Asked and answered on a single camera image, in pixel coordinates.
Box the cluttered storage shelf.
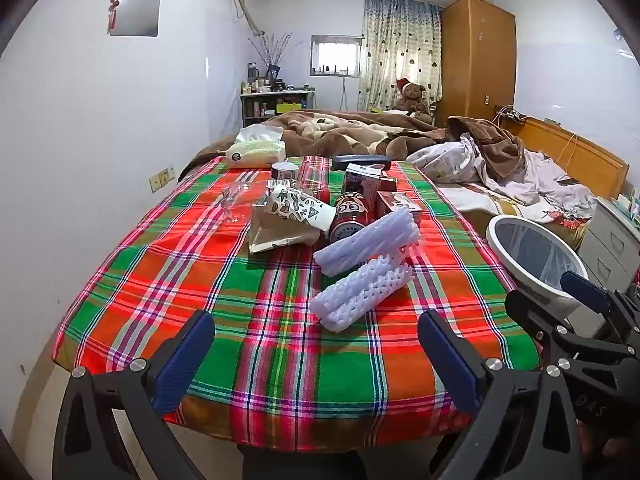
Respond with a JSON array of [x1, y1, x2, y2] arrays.
[[240, 87, 316, 128]]

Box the heart print curtain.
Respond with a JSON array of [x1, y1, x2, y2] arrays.
[[359, 0, 443, 113]]

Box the rose print bed sheet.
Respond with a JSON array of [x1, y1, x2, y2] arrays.
[[440, 185, 591, 251]]

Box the clear plastic bottle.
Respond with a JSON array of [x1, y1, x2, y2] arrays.
[[300, 157, 333, 201]]

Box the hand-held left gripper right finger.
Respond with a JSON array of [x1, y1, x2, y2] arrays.
[[417, 310, 583, 480]]

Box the red drink can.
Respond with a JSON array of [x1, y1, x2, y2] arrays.
[[327, 191, 377, 246]]

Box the wooden wardrobe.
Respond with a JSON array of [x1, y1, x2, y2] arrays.
[[440, 0, 517, 121]]

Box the clear plastic bin liner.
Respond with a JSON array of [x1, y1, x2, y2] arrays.
[[495, 221, 585, 292]]

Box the brown plush blanket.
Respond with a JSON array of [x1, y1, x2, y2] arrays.
[[177, 109, 526, 183]]

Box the wall socket plate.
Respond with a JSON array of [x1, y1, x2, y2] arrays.
[[150, 166, 176, 192]]

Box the dried branches in vase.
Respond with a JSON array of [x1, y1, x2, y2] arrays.
[[250, 32, 303, 83]]

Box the wooden bed headboard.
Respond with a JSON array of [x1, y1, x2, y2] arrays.
[[495, 110, 630, 201]]

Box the brown paper bag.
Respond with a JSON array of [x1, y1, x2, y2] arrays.
[[248, 195, 321, 255]]

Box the white foam net sleeve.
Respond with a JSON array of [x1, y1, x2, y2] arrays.
[[313, 208, 422, 277], [310, 255, 416, 332]]

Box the red green plaid tablecloth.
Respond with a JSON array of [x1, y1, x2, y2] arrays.
[[52, 155, 541, 453]]

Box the brown teddy bear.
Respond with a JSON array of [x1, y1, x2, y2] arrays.
[[391, 77, 433, 123]]

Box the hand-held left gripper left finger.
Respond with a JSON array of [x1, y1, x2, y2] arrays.
[[52, 309, 217, 480]]

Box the grey wall panel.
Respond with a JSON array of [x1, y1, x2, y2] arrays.
[[109, 0, 162, 37]]

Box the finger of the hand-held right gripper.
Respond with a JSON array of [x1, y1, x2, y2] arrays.
[[505, 290, 626, 361], [560, 270, 640, 343]]

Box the small window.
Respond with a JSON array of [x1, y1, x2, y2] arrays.
[[310, 35, 362, 77]]

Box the grey drawer nightstand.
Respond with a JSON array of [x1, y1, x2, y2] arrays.
[[575, 195, 640, 291]]

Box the dark blue glasses case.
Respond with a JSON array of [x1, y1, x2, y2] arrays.
[[331, 155, 392, 173]]

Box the air conditioner pipe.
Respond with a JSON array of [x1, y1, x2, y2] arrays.
[[232, 0, 266, 36]]

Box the red white milk carton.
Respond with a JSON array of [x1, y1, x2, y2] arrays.
[[376, 191, 423, 226]]

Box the soft tissue pack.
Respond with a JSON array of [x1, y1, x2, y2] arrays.
[[227, 124, 287, 168]]

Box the dark red drink carton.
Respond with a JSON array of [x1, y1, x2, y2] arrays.
[[344, 162, 384, 206]]

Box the white floral duvet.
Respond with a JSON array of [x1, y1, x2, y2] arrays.
[[407, 132, 598, 221]]

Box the patterned paper cup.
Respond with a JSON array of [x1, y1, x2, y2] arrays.
[[264, 185, 337, 233]]

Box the clear plastic cup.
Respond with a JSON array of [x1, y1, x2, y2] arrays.
[[220, 182, 247, 223]]

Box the white round trash bin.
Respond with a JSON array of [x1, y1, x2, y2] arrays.
[[486, 215, 591, 318]]

